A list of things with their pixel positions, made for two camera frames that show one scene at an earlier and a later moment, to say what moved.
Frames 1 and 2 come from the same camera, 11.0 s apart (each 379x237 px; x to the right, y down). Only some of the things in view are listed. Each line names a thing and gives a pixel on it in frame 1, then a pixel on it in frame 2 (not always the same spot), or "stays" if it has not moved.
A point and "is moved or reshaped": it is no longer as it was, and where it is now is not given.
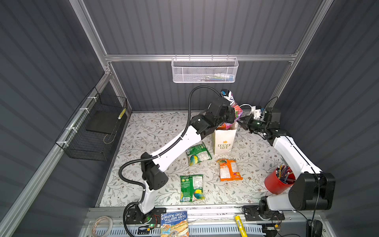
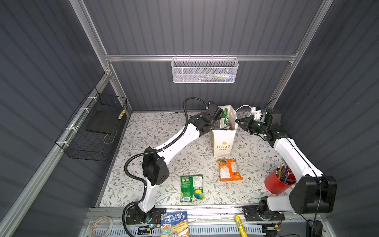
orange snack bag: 229,170 stays
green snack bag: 198,153 is moved or reshaped
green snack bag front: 191,188 stays
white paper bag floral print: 223,140 stays
